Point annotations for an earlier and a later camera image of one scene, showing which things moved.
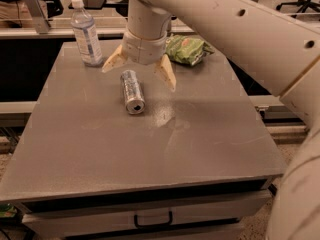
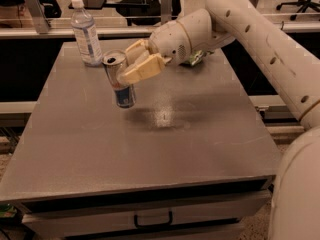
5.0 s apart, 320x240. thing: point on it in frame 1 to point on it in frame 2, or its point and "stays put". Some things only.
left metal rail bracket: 36,10 stays put
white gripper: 144,49 to 169,43
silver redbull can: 133,92 to 125,94
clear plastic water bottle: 86,33 stays put
